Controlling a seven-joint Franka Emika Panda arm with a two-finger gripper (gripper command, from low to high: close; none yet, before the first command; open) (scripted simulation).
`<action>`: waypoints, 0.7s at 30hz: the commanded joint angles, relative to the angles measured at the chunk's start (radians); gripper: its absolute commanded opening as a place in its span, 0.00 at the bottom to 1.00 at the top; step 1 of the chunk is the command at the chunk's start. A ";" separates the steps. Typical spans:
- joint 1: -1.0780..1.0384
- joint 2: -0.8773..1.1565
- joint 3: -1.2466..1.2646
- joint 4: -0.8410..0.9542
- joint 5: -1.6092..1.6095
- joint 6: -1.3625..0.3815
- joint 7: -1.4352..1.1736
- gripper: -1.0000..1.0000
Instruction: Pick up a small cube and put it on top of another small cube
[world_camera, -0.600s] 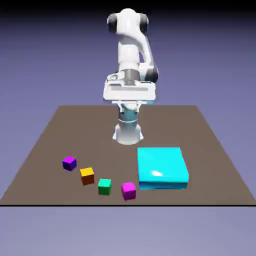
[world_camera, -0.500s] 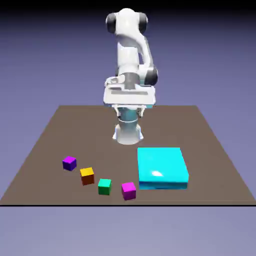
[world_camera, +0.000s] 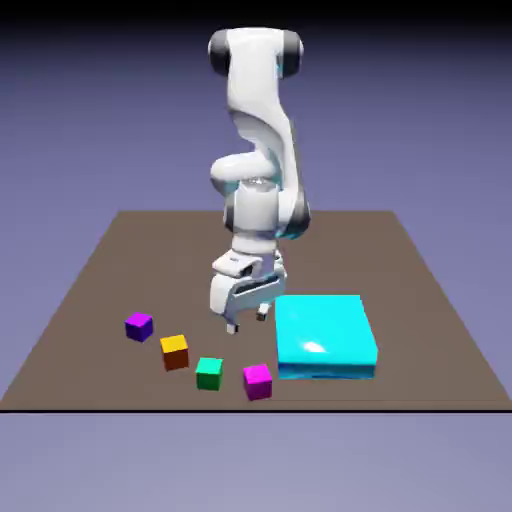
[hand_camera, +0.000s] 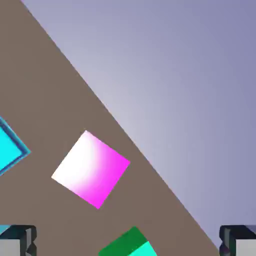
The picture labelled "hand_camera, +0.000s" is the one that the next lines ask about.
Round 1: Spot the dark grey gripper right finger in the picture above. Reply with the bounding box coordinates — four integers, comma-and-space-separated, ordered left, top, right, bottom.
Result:
219, 224, 256, 256

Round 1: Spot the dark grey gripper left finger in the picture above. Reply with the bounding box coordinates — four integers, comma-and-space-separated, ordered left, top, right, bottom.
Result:
0, 224, 38, 256

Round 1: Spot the small magenta cube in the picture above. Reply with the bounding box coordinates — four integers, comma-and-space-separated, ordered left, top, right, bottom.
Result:
51, 129, 132, 210

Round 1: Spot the small green cube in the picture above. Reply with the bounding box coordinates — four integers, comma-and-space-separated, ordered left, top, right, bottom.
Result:
98, 225, 159, 256

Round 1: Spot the large cyan box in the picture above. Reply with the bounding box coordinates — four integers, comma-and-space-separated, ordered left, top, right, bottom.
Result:
0, 116, 32, 177

